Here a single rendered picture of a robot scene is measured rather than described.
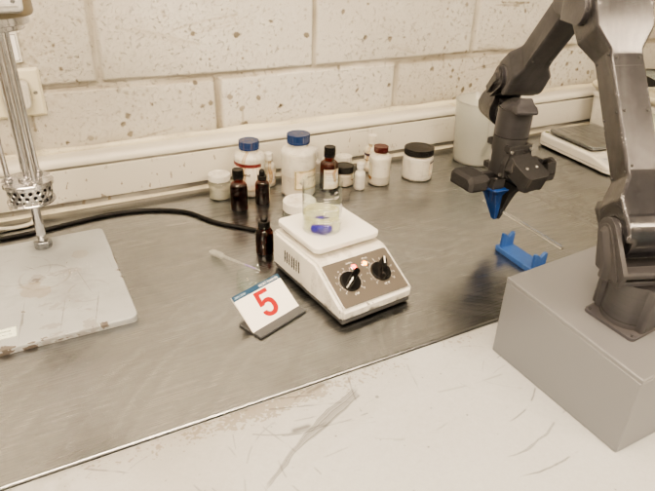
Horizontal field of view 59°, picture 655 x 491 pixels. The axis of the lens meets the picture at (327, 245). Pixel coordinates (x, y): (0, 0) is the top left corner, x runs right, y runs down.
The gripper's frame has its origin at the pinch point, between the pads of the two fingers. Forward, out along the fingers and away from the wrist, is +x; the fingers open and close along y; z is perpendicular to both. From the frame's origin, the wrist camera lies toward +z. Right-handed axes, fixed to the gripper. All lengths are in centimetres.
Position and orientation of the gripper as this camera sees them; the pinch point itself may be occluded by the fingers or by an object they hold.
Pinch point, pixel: (498, 201)
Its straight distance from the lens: 107.6
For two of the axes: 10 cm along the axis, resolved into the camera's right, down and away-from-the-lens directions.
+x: -0.3, 8.8, 4.8
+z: 4.2, 4.5, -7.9
